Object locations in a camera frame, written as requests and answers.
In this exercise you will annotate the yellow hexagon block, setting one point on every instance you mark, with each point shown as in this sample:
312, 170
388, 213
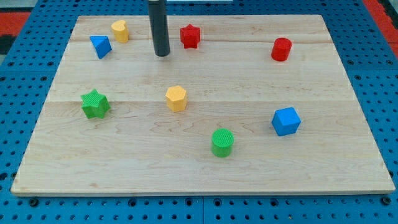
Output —
176, 98

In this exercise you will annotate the green cylinder block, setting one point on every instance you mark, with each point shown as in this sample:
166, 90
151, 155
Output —
222, 141

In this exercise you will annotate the light wooden board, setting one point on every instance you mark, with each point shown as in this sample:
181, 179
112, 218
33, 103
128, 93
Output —
142, 148

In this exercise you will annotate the red star block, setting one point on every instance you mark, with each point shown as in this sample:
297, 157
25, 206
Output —
190, 36

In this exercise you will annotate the blue cube block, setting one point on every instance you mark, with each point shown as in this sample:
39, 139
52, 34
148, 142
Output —
286, 121

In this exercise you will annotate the red cylinder block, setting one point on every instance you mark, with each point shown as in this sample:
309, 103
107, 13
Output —
281, 49

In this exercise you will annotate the green star block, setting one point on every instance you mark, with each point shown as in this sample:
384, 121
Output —
94, 104

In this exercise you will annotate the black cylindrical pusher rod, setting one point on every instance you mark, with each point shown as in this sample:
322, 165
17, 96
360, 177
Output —
159, 27

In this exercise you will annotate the yellow heart block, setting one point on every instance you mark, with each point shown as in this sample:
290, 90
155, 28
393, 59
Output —
120, 31

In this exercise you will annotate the blue triangular prism block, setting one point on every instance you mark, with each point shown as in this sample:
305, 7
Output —
101, 44

